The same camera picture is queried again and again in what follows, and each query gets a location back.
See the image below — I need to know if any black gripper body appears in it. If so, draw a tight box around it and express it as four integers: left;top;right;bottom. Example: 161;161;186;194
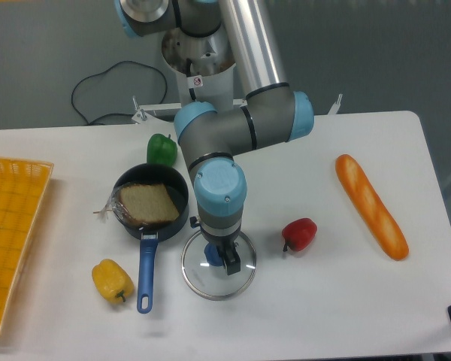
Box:
201;225;241;253

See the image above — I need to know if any glass pot lid blue knob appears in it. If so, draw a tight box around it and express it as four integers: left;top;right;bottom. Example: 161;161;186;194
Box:
180;231;257;301

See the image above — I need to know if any bread slice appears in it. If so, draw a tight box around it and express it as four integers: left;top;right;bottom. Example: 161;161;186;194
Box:
95;183;180;227

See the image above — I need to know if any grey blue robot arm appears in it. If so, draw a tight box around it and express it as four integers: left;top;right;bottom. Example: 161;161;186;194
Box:
115;1;314;275

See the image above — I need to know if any red bell pepper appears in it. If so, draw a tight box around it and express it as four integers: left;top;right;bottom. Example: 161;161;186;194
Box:
281;218;318;252

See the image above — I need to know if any dark blue saucepan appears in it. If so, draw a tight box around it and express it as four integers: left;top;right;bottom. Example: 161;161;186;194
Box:
113;164;189;314

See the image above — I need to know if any yellow bell pepper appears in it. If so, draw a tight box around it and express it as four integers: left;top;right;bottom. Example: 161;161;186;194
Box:
92;259;134;304

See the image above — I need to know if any green bell pepper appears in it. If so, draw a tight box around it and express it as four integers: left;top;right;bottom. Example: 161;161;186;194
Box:
147;133;177;166

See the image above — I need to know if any orange baguette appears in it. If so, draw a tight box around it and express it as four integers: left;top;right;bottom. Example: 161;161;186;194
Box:
335;154;409;261

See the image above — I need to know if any yellow woven basket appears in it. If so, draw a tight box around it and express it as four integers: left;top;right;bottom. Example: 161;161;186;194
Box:
0;157;53;334

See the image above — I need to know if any white metal base frame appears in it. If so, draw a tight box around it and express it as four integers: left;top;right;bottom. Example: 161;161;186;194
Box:
132;93;344;123

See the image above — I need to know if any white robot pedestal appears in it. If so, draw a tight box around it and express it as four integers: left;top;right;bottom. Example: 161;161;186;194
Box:
162;26;235;112

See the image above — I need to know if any black cable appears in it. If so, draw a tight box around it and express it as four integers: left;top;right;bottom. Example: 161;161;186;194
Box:
71;60;168;126

